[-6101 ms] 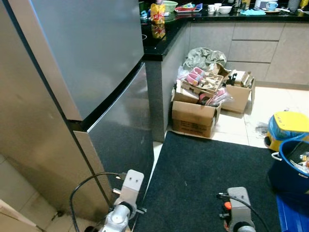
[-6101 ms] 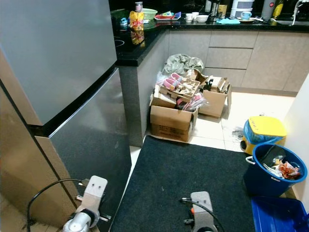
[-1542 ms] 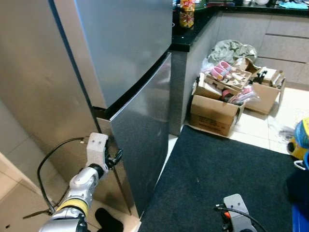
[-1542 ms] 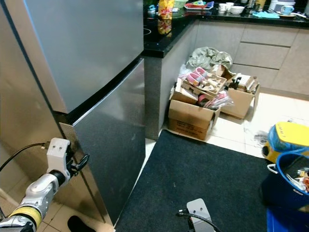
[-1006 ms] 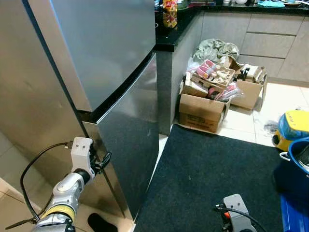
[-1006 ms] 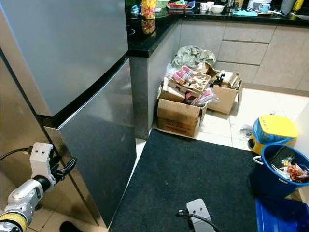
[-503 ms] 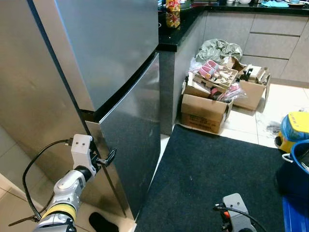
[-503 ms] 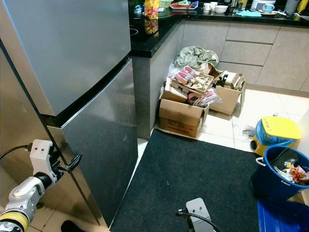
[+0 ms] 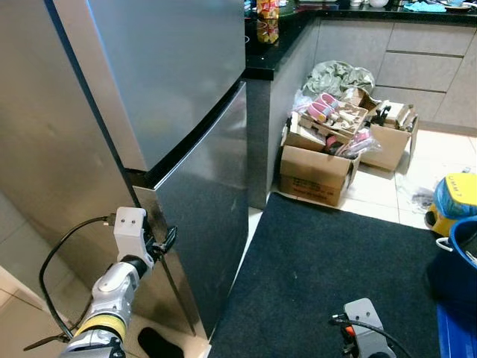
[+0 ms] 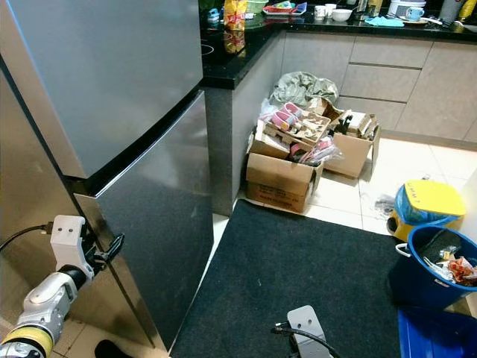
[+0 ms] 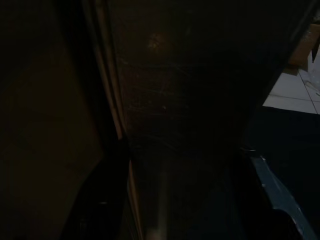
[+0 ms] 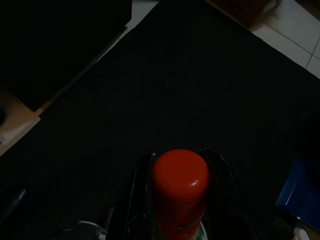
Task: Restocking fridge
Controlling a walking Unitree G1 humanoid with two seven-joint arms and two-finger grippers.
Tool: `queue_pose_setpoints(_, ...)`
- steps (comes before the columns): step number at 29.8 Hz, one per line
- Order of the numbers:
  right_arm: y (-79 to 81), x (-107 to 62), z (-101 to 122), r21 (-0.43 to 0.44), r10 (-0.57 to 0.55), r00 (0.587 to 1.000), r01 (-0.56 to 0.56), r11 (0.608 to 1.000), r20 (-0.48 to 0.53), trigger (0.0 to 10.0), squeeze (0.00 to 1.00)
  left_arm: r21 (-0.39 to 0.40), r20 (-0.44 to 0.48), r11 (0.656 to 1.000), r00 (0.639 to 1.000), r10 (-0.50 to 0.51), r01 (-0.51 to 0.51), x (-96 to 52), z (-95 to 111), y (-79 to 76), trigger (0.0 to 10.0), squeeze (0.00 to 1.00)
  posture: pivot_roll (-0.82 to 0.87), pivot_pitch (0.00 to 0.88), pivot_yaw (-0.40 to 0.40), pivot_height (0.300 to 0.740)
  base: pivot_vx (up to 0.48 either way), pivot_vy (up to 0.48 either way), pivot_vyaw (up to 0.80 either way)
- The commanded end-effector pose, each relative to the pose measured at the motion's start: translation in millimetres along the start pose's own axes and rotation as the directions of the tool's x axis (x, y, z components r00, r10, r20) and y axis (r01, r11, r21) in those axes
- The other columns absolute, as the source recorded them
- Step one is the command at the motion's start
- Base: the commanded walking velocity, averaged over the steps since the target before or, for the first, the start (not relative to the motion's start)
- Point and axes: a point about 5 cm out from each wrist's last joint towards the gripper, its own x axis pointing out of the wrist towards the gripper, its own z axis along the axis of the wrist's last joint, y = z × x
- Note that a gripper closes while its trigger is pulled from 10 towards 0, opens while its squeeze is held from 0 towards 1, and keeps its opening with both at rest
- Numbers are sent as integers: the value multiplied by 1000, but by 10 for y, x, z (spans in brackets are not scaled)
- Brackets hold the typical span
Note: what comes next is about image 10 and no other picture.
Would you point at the red white rubbish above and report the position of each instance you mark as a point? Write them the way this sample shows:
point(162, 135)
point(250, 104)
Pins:
point(460, 268)

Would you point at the teal cloth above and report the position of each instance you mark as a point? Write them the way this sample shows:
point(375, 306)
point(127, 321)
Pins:
point(384, 22)

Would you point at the yellow-lidded bin with blue bag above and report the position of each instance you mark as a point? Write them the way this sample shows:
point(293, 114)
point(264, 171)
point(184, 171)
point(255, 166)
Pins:
point(426, 209)

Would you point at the clear bag with pink item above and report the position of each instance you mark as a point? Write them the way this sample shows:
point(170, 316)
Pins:
point(319, 151)

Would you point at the small black tool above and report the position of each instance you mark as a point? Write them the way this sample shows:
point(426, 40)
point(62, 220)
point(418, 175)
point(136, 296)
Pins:
point(346, 123)

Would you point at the red blue tray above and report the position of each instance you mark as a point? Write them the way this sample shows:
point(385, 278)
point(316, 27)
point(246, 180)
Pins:
point(285, 8)

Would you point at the shallow cardboard tray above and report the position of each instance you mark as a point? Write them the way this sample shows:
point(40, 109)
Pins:
point(309, 128)

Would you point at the small white ceramic bowl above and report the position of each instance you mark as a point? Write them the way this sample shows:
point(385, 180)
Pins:
point(341, 14)

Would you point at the clear plastic sheet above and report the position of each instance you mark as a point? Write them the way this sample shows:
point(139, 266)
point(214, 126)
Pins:
point(376, 201)

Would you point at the grey-green crumpled bag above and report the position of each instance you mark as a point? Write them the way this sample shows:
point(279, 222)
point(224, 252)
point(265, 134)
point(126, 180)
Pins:
point(302, 88)

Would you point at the light green plastic bowl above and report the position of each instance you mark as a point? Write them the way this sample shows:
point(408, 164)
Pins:
point(257, 6)

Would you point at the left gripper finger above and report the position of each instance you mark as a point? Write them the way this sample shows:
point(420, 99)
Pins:
point(116, 247)

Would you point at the black robot left foot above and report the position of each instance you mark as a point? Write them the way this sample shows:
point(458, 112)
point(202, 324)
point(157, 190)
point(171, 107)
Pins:
point(112, 350)

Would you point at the white cup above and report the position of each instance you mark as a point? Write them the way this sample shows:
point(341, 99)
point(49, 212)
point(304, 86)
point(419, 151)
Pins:
point(330, 9)
point(320, 11)

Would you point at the grey kitchen cabinets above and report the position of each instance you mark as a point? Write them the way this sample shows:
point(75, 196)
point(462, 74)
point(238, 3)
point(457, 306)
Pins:
point(380, 82)

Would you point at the dark grey floor rug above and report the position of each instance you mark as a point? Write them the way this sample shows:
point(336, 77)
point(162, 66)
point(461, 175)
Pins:
point(283, 291)

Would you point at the grey electric kettle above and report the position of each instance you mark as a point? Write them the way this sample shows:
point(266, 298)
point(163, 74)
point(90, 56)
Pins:
point(451, 9)

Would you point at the dark thermos jug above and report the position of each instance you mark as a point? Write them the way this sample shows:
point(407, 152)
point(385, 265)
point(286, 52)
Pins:
point(365, 6)

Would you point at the white drawer tower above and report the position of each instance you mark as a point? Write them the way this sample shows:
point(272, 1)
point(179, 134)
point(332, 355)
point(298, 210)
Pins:
point(399, 4)

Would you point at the black kitchen countertop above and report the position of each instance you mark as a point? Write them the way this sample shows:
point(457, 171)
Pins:
point(238, 56)

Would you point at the silver freezer door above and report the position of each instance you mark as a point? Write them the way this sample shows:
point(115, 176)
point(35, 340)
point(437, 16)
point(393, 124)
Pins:
point(119, 60)

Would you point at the teal mug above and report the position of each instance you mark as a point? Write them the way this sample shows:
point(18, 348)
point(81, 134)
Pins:
point(414, 13)

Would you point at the blue plastic bucket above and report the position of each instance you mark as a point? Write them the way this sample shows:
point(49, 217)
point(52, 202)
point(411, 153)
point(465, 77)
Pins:
point(414, 280)

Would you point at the pink slippers pair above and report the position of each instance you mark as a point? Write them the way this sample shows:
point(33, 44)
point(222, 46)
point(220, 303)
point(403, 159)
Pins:
point(287, 118)

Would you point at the yellow snack bag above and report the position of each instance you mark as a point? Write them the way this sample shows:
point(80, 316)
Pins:
point(235, 13)

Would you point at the silver fridge cabinet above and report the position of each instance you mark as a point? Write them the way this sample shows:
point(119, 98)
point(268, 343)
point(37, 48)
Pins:
point(30, 186)

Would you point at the white saucer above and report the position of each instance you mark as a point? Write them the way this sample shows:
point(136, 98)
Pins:
point(414, 21)

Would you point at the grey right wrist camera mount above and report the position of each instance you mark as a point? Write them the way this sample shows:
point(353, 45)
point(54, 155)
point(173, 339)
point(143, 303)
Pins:
point(307, 332)

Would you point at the small teal object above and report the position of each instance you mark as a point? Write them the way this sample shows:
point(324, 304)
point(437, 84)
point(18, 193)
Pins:
point(212, 15)

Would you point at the yellow bottle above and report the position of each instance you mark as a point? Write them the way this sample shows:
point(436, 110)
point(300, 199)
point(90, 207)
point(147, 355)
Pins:
point(469, 7)

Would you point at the blue plastic crate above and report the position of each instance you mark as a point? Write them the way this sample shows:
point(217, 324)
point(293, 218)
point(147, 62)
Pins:
point(436, 335)

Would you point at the large brown cardboard box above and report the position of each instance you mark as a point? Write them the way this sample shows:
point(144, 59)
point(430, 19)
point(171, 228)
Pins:
point(279, 185)

